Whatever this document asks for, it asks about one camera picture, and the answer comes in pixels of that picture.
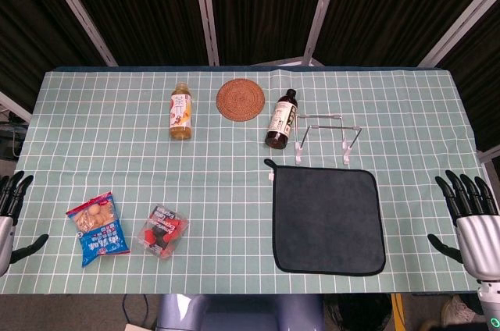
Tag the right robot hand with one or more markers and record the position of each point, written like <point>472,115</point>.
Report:
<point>478,245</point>

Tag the blue-grey robot torso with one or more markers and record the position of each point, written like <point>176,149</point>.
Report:
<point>238,313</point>

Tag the blue snack bag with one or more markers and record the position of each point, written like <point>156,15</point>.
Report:
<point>99,229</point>

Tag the yellow tea bottle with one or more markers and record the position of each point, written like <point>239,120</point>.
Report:
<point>181,112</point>

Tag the dark brown labelled bottle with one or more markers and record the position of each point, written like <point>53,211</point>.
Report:
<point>282,120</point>

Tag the red black snack packet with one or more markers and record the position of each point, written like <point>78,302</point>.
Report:
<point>162,231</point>

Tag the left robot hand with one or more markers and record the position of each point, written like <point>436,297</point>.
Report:
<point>6,237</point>

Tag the green grid tablecloth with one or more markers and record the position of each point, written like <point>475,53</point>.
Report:
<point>234,190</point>

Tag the white partition post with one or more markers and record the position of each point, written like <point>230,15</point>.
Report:
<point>323,11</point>
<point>206,11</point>
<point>80,13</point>
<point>461,28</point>

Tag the dark blue cloth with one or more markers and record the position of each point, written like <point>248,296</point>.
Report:
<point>328,221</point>

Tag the white sneaker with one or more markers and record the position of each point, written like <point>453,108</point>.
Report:
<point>463,311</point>

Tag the round woven coaster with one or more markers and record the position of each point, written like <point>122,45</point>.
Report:
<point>241,100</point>

